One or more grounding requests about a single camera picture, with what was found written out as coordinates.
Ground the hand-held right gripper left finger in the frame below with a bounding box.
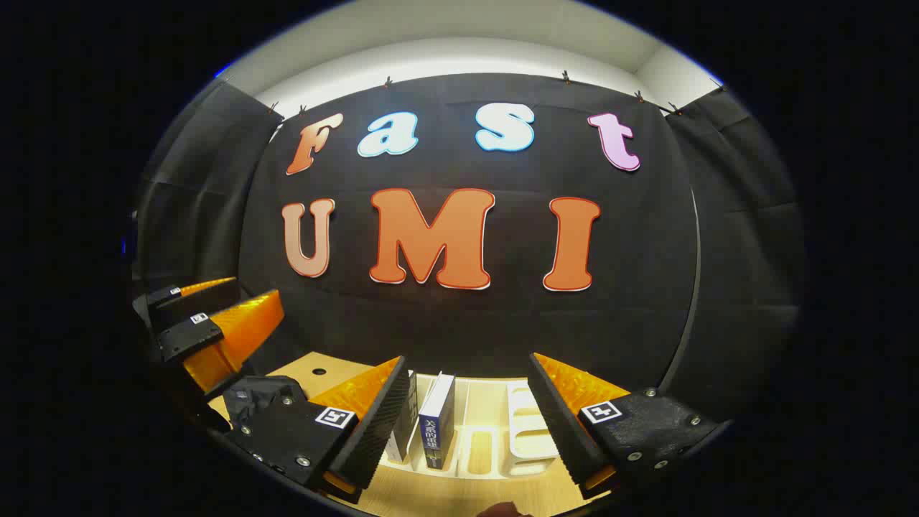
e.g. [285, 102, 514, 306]
[226, 355, 411, 503]

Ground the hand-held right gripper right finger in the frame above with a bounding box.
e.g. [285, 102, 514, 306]
[528, 352, 733, 501]

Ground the white bookshelf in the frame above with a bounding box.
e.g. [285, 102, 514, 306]
[381, 372, 562, 480]

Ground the white spine book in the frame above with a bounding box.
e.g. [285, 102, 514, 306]
[384, 370, 419, 464]

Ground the blue cover book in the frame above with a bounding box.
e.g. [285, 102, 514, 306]
[418, 372, 457, 471]

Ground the black schoolbag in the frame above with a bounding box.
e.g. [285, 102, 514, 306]
[223, 375, 311, 432]

